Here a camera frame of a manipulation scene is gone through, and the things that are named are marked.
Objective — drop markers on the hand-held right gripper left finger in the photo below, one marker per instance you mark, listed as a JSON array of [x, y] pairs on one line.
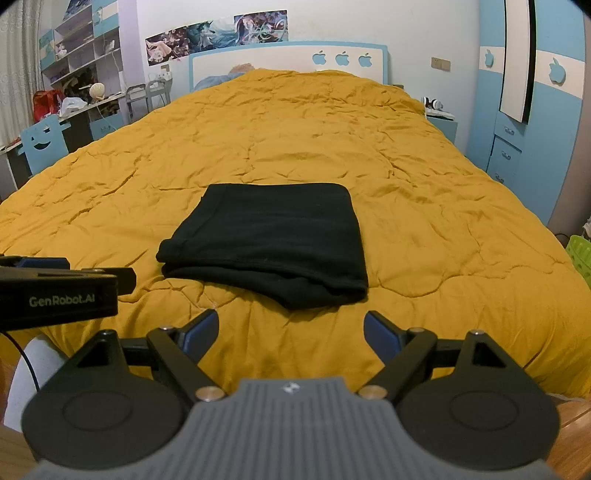
[[203, 330]]

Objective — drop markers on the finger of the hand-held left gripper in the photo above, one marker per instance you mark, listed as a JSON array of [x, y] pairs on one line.
[[44, 263], [125, 281]]

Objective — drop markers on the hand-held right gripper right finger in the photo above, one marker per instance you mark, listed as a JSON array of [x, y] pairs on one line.
[[381, 334]]

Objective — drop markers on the black pants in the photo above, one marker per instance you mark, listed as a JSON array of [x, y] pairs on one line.
[[272, 235]]

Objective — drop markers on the dark desk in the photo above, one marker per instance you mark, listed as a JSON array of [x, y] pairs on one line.
[[87, 122]]

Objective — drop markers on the orange bed sheet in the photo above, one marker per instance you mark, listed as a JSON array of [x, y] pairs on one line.
[[415, 184]]

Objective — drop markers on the red bag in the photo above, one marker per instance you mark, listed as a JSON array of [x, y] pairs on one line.
[[46, 104]]

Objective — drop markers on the white plastic bag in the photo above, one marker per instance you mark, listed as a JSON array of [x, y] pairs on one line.
[[73, 105]]

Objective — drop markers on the round white ornament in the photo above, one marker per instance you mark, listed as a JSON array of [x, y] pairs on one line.
[[98, 91]]

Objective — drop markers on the pale curtain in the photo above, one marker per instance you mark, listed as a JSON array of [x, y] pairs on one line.
[[18, 78]]

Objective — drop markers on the grey metal rack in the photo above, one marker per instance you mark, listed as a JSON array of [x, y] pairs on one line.
[[150, 94]]

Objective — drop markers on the green plastic basket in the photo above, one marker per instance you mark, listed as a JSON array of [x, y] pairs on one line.
[[579, 258]]

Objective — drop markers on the blue nightstand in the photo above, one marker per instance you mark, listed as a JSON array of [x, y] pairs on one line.
[[441, 124]]

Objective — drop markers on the blue pillow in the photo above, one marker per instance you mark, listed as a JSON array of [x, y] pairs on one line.
[[217, 79]]

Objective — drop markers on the white and blue shelf unit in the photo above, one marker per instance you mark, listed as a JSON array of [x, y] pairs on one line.
[[78, 41]]

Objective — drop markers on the white headphones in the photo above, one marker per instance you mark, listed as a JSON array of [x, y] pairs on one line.
[[433, 103]]

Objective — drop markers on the blue and white wardrobe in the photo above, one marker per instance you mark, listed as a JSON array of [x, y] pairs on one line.
[[554, 138]]

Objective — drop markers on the white headboard with blue trim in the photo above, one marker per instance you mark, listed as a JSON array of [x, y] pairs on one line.
[[286, 57]]

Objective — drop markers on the wardrobe mirror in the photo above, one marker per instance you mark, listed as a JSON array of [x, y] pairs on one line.
[[517, 60]]

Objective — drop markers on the white wall socket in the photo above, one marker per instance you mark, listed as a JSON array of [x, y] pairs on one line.
[[165, 70]]

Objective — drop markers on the wall poster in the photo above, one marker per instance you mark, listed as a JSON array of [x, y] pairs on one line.
[[217, 32]]

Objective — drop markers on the beige wall switch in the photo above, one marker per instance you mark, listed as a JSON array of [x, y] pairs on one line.
[[441, 63]]

